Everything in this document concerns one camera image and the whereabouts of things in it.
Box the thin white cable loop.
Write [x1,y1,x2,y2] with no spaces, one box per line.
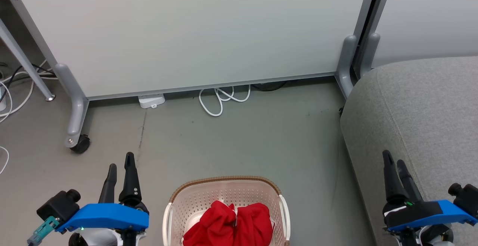
[0,146,10,175]

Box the white partition panel grey frame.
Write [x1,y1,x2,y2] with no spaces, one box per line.
[0,0,378,101]
[368,0,478,69]

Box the black cable bundle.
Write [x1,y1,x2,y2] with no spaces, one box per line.
[0,63,56,91]

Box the black caster wheel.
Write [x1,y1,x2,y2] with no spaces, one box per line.
[70,134,91,154]

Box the white cable bundle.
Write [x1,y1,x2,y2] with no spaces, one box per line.
[0,59,58,124]

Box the grey partition leg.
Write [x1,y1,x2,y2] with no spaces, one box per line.
[360,33,381,78]
[335,35,359,99]
[54,63,90,149]

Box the white looped cable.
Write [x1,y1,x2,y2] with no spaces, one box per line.
[198,85,251,117]

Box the black cable under partition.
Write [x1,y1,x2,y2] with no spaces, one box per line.
[251,81,289,92]

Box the grey metal table leg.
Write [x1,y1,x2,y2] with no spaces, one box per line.
[0,18,56,102]

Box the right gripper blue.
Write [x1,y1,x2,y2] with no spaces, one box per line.
[382,150,478,234]

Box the grey fabric sofa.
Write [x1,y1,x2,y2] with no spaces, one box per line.
[340,56,478,246]

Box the beige perforated laundry basket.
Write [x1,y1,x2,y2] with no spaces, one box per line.
[162,176,291,246]

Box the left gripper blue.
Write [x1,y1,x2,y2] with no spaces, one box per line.
[56,152,150,235]

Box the white power strip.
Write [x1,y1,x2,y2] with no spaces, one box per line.
[138,93,165,109]

